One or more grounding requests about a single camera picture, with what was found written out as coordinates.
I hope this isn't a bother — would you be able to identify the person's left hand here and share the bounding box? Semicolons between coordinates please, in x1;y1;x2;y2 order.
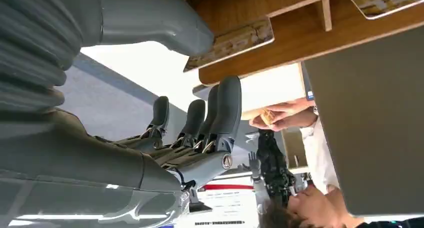
264;98;316;115

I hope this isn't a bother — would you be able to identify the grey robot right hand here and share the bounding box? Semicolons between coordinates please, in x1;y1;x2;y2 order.
0;0;243;228

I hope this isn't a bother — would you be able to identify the person's right hand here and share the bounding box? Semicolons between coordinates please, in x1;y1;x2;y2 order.
248;112;293;132

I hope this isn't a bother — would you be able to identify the brown wooden cabinet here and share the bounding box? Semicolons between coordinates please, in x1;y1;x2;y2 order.
281;127;310;170

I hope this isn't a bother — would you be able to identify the black humanoid robot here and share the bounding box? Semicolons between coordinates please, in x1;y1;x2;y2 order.
242;129;297;209

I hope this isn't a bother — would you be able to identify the person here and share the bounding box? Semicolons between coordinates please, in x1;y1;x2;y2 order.
248;97;365;228

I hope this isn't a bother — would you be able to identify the wooden slotted card box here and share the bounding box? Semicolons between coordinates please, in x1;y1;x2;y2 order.
163;0;424;86

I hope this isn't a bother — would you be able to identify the red barrier belt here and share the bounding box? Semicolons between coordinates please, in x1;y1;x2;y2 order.
198;184;255;191

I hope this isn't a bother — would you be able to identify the grey laptop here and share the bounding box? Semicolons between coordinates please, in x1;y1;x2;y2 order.
299;24;424;218

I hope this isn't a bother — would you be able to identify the white printed sign board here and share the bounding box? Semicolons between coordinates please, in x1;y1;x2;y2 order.
195;189;263;228

